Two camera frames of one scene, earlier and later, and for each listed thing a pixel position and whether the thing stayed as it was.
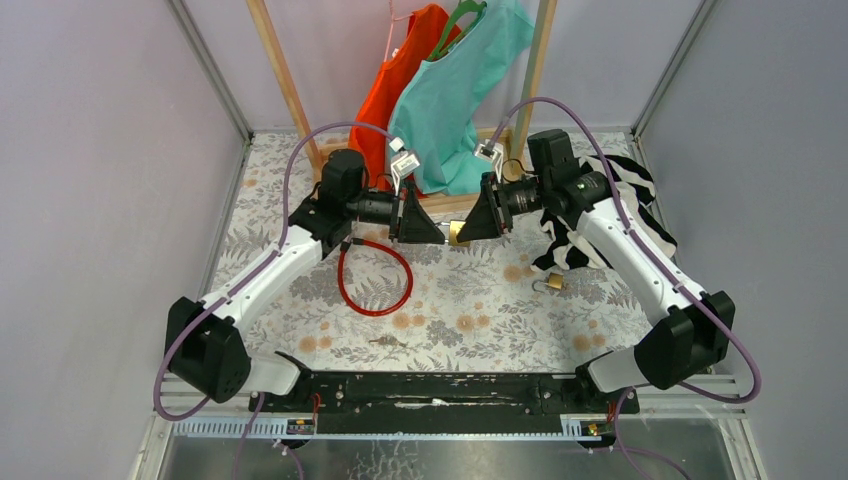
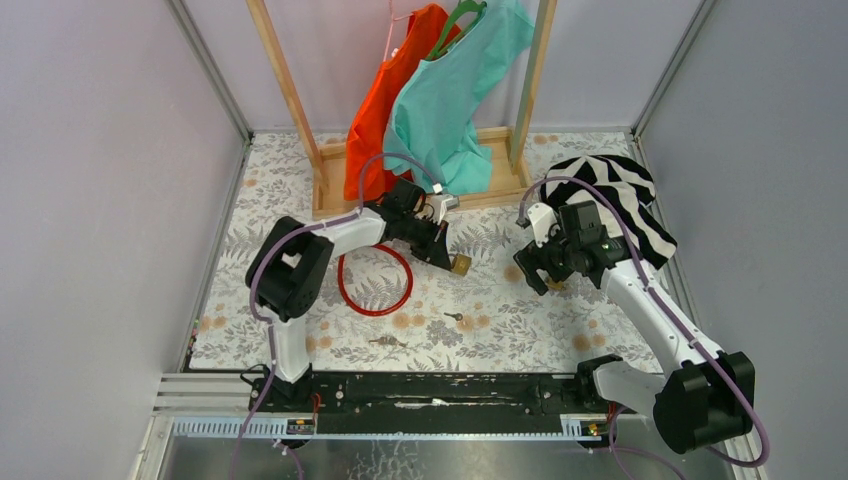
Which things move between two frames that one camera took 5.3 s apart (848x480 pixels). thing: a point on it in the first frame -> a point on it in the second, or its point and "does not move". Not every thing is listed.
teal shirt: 429,115 does not move
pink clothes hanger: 393,19 does not move
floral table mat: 370,303 does not move
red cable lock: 403,302 does not move
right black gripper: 485,219 -> 530,258
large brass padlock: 454,227 -> 460,263
